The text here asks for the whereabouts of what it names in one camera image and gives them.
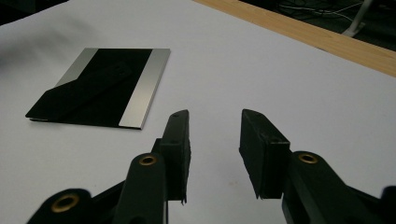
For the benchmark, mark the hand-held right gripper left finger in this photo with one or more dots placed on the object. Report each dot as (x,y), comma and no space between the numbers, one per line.
(177,149)

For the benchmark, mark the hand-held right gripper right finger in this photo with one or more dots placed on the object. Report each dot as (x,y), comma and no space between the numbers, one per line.
(261,155)

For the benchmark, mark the silver and black photo frame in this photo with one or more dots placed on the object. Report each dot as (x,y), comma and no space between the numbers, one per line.
(102,90)

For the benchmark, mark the white metal stand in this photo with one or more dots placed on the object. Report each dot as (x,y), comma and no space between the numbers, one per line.
(356,21)

